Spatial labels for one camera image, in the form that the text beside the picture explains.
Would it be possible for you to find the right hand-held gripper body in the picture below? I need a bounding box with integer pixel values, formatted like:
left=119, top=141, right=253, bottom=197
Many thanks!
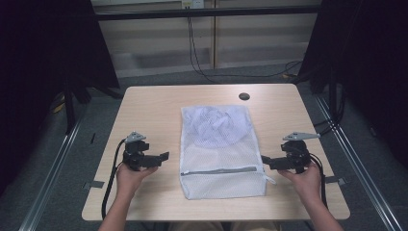
left=279, top=131, right=321, bottom=175

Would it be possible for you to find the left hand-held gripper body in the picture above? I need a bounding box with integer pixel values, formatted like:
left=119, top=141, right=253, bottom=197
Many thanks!
left=122, top=130, right=162, bottom=172

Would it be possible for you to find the person's left hand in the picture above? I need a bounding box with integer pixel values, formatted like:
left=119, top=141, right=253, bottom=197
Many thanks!
left=115, top=163, right=159, bottom=199

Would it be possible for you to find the person's right hand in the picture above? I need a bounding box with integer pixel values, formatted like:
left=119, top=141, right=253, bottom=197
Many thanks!
left=277, top=162, right=323, bottom=202

